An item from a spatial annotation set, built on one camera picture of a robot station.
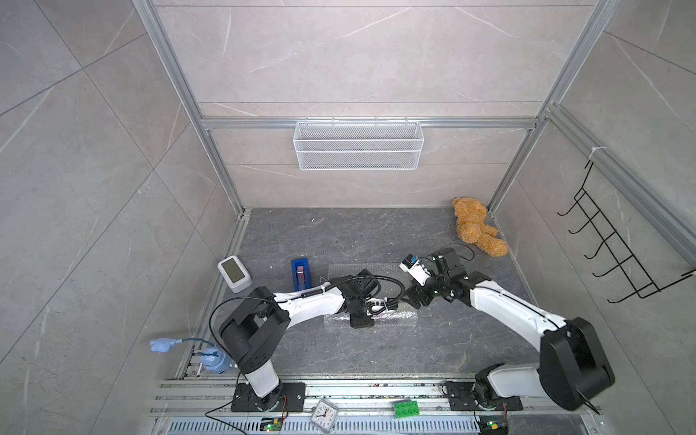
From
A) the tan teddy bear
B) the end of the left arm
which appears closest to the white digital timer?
the end of the left arm

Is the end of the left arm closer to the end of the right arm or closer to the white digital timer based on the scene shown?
the end of the right arm

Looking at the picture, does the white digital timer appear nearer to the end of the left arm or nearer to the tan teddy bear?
the end of the left arm

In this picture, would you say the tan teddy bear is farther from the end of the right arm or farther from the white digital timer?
the white digital timer

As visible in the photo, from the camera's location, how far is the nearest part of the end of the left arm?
643mm

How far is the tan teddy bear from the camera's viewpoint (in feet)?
3.17

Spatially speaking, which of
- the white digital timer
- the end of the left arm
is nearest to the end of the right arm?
the end of the left arm

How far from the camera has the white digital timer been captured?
95 cm

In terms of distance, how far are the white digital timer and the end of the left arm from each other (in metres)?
0.42

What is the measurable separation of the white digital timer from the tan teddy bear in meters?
0.81

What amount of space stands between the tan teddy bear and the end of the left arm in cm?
44
